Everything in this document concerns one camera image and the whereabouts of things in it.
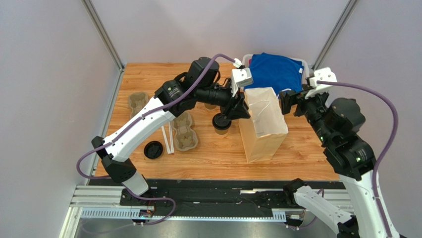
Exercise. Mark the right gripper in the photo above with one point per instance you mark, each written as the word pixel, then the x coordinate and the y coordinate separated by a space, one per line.
pixel 297 101

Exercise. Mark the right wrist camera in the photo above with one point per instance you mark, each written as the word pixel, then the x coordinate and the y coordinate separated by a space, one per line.
pixel 318 82

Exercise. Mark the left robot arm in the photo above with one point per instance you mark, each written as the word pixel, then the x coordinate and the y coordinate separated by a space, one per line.
pixel 198 84

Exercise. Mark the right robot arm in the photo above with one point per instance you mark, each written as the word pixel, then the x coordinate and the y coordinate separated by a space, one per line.
pixel 352 159

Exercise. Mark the white plastic basket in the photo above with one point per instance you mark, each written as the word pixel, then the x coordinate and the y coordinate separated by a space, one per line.
pixel 247 59

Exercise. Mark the blue folded towel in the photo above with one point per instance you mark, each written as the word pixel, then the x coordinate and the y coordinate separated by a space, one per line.
pixel 278 72

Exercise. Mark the brown paper bag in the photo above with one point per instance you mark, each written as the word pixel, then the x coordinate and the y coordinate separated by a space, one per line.
pixel 263 133

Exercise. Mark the paper coffee cup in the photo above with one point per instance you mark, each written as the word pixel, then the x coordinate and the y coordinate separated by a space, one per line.
pixel 209 106
pixel 221 127

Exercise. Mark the white wrapped straw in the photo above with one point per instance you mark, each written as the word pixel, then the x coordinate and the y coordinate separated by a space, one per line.
pixel 165 140
pixel 171 143

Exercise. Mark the aluminium frame rail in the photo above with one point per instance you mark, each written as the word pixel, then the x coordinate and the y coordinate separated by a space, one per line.
pixel 102 203

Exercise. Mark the grey pulp cup carrier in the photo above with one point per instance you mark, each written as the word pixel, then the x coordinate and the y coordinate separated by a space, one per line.
pixel 185 137

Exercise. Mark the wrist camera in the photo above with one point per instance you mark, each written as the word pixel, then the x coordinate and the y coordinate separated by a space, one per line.
pixel 318 82
pixel 240 78

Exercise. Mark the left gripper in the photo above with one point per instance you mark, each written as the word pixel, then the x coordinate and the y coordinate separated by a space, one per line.
pixel 239 111

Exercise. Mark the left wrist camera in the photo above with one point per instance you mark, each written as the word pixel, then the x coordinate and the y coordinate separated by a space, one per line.
pixel 240 78

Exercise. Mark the black cup lid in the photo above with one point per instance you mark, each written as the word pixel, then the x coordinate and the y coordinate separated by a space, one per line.
pixel 153 150
pixel 221 122

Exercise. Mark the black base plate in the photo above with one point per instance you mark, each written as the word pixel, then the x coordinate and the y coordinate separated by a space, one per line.
pixel 224 198

